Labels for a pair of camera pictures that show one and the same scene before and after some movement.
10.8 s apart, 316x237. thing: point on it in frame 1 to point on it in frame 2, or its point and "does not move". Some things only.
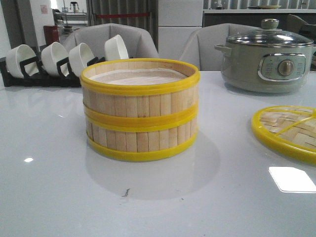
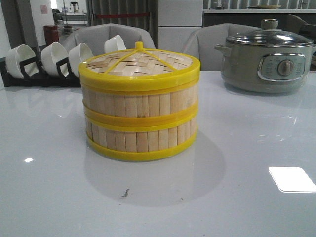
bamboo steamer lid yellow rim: x=290 y=129 to x=138 y=70
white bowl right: x=115 y=49 does not move
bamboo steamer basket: x=139 y=91 does not move
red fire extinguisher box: x=51 y=34 does not move
